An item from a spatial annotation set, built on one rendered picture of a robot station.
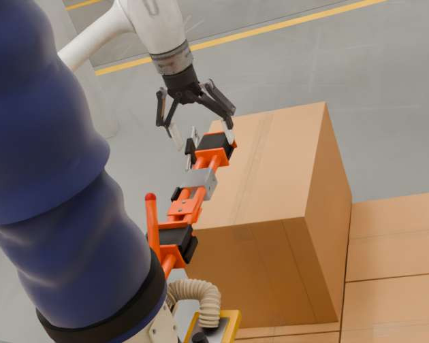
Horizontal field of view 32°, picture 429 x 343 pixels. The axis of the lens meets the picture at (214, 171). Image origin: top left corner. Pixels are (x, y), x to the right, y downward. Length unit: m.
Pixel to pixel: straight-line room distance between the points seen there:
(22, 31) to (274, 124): 1.50
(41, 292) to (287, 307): 1.13
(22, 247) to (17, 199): 0.10
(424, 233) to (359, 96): 2.06
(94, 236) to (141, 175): 3.25
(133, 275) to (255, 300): 1.04
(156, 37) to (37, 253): 0.64
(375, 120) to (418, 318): 2.10
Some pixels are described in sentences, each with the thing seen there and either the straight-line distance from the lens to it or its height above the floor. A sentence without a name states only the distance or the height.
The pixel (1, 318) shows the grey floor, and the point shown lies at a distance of 3.88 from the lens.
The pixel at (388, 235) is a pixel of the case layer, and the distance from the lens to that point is 2.49.
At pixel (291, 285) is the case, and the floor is 0.70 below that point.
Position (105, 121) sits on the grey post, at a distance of 4.93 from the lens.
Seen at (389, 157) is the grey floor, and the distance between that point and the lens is 3.83.
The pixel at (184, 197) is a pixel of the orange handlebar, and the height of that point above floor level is 1.24.
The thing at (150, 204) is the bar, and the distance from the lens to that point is 1.49.
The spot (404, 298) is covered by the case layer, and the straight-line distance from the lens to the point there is 2.27.
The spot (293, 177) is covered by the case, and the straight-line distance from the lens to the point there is 2.14.
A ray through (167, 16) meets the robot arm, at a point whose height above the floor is 1.60.
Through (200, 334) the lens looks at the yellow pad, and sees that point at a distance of 1.45.
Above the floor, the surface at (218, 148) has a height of 1.26.
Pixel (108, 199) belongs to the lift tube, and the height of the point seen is 1.55.
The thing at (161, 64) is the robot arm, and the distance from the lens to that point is 1.67.
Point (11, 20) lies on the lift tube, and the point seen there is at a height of 1.86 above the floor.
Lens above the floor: 2.11
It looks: 31 degrees down
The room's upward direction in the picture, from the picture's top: 21 degrees counter-clockwise
